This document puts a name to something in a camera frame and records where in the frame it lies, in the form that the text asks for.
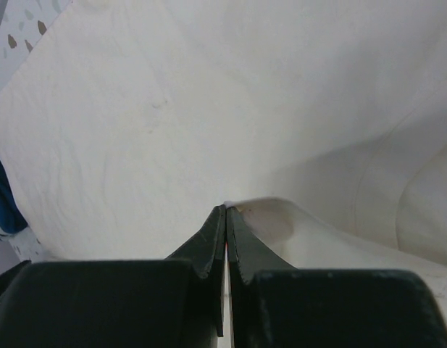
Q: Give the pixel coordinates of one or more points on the folded blue printed t shirt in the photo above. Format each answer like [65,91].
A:
[11,219]

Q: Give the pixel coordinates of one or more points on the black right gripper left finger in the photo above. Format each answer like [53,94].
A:
[174,302]

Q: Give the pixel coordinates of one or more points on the cream white t shirt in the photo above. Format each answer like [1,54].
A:
[123,124]

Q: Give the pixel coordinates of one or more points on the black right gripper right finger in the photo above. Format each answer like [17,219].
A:
[273,304]

